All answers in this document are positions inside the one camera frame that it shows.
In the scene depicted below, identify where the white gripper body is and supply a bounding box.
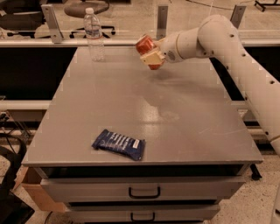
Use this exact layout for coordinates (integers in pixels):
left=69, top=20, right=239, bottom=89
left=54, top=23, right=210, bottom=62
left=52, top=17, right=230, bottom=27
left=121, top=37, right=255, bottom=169
left=159, top=33, right=179, bottom=63

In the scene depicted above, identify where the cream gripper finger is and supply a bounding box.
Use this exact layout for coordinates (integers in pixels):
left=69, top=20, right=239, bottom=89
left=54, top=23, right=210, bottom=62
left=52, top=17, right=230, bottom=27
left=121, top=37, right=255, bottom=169
left=140, top=47, right=165, bottom=66
left=143, top=34, right=163, bottom=47

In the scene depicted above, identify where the red coke can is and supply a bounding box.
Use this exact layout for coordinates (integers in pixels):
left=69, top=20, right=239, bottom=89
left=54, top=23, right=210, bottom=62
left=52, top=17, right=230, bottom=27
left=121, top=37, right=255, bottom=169
left=136, top=36, right=163, bottom=70

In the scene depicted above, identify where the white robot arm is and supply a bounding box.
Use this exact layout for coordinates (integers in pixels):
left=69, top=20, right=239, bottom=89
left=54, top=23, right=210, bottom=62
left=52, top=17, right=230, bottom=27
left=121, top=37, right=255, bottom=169
left=136, top=15, right=280, bottom=156

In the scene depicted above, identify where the clear plastic water bottle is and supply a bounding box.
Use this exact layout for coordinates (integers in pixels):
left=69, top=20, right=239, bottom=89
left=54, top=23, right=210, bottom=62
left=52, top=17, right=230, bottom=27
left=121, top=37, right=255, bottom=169
left=84, top=8, right=105, bottom=61

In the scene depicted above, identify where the black office chair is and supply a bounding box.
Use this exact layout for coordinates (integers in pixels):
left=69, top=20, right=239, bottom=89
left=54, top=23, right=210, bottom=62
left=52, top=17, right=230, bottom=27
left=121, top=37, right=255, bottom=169
left=63, top=0, right=116, bottom=39

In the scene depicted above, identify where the blue snack bag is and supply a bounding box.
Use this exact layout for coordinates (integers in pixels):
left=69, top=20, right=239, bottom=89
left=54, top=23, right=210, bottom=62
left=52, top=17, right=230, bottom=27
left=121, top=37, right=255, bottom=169
left=92, top=129, right=145, bottom=161

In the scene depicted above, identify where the dark chair at left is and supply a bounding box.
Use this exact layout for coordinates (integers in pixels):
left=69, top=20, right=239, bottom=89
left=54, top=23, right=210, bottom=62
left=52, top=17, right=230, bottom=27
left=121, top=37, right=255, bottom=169
left=0, top=0, right=45, bottom=39

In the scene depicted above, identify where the grey upper drawer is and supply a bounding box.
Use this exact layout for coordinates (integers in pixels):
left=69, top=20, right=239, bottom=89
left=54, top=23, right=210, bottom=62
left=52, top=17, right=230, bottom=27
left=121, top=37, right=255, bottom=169
left=41, top=177, right=244, bottom=203

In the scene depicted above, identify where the grey drawer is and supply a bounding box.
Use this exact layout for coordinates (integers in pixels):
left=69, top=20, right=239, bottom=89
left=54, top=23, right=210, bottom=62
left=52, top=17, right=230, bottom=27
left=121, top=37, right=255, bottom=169
left=66, top=204, right=220, bottom=223
left=41, top=177, right=244, bottom=203

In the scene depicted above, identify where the grey lower drawer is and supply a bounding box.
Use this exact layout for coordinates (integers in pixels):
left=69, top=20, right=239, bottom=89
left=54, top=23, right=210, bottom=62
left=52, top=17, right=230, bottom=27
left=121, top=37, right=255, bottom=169
left=66, top=204, right=220, bottom=223

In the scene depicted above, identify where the cardboard box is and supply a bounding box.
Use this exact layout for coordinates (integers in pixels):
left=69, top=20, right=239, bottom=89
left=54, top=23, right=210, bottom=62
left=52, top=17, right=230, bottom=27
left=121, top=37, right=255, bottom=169
left=13, top=166, right=66, bottom=213

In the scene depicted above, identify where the middle metal bracket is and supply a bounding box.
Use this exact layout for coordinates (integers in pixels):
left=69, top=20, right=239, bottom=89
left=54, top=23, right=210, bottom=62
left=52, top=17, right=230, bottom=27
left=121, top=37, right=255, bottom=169
left=157, top=5, right=168, bottom=39

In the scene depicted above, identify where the metal bracket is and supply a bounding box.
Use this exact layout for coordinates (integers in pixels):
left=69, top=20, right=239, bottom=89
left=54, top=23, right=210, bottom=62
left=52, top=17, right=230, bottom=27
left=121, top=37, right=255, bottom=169
left=230, top=5, right=246, bottom=29
left=157, top=5, right=168, bottom=39
left=41, top=4, right=63, bottom=44

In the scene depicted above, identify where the right metal bracket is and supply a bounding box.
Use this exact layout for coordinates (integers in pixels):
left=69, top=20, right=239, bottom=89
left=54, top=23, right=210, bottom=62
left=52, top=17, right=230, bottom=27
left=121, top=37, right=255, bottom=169
left=230, top=5, right=246, bottom=29

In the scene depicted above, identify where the left metal bracket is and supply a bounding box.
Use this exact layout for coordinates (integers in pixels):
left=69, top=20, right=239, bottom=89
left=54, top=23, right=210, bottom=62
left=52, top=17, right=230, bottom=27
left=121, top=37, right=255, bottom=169
left=41, top=4, right=63, bottom=44

